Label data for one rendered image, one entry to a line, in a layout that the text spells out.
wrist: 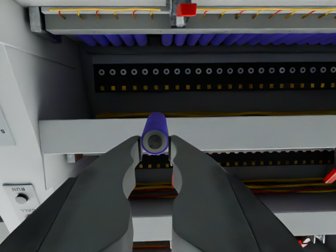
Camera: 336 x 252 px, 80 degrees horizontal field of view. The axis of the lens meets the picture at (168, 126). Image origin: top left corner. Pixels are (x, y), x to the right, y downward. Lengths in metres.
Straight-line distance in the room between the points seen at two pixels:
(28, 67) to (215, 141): 0.25
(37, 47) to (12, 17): 0.05
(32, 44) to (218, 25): 0.23
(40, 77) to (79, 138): 0.10
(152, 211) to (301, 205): 0.33
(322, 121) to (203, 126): 0.16
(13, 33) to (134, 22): 0.13
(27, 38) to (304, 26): 0.33
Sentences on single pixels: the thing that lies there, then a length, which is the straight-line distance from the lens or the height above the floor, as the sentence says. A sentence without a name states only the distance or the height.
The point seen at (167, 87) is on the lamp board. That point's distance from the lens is 0.40.
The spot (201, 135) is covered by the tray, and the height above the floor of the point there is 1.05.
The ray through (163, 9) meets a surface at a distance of 0.27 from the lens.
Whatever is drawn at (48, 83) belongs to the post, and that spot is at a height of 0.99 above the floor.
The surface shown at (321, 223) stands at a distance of 0.48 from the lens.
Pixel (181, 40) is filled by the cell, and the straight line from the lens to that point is 0.33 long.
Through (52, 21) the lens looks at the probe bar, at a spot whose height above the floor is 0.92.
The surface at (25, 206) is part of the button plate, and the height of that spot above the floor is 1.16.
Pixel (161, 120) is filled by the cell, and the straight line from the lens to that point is 0.15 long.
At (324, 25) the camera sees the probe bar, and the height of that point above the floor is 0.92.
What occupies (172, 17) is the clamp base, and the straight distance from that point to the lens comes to 0.24.
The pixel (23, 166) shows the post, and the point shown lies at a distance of 0.34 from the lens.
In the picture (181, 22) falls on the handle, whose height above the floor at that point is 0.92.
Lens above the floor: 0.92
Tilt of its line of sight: 27 degrees up
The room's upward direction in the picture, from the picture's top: 180 degrees clockwise
